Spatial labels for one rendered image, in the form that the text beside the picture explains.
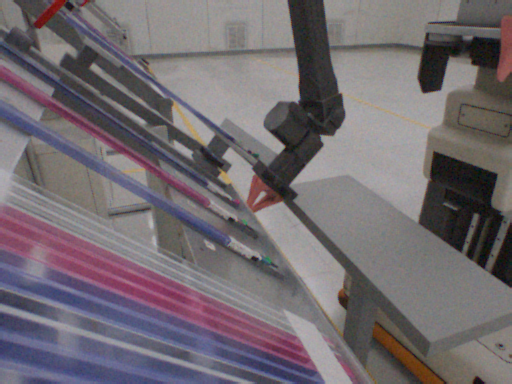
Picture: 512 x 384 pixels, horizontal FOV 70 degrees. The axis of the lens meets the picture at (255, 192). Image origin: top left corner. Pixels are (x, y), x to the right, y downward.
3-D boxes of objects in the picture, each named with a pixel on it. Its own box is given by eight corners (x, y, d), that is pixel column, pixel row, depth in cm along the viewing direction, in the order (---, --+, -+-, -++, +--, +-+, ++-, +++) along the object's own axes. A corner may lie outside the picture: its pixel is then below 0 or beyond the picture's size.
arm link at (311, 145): (332, 145, 72) (316, 135, 76) (313, 125, 67) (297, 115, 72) (308, 172, 73) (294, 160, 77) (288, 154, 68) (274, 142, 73)
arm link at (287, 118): (348, 112, 71) (316, 110, 78) (317, 74, 64) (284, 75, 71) (320, 165, 70) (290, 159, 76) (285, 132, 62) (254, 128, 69)
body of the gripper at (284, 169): (271, 185, 68) (297, 154, 67) (252, 165, 76) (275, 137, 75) (293, 202, 71) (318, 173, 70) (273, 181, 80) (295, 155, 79)
